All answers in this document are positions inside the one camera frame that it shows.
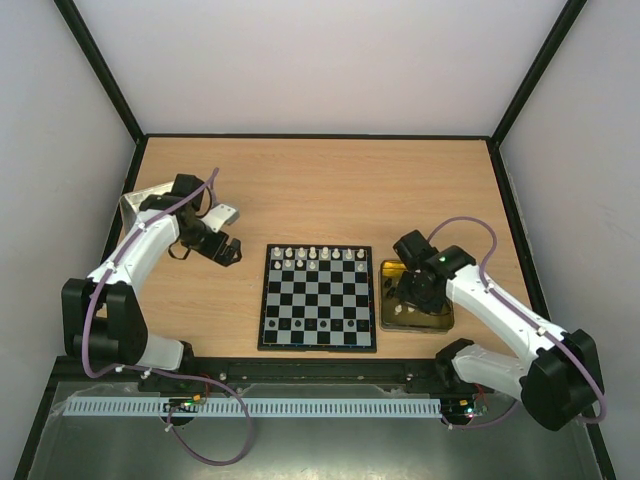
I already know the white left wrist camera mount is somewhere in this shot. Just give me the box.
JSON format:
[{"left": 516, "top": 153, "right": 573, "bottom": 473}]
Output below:
[{"left": 201, "top": 203, "right": 240, "bottom": 233}]

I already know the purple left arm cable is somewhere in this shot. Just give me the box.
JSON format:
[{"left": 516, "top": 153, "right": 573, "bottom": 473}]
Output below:
[{"left": 79, "top": 167, "right": 256, "bottom": 464}]

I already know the black and white chessboard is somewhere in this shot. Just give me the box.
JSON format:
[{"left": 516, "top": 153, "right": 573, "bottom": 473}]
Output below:
[{"left": 257, "top": 244, "right": 377, "bottom": 353}]

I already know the white slotted cable duct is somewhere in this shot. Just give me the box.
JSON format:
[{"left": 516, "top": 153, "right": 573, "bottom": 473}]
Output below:
[{"left": 62, "top": 396, "right": 441, "bottom": 419}]

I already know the dark floral metal tin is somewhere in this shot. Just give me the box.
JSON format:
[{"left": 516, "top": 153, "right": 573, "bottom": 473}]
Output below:
[{"left": 379, "top": 259, "right": 455, "bottom": 334}]

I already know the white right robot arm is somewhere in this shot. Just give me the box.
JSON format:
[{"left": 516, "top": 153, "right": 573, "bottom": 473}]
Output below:
[{"left": 393, "top": 230, "right": 606, "bottom": 431}]

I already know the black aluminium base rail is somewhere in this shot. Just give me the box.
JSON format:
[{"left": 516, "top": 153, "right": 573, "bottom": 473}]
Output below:
[{"left": 137, "top": 357, "right": 496, "bottom": 394}]

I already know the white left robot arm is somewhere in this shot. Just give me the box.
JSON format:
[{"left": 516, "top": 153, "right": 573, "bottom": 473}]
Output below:
[{"left": 61, "top": 174, "right": 242, "bottom": 378}]

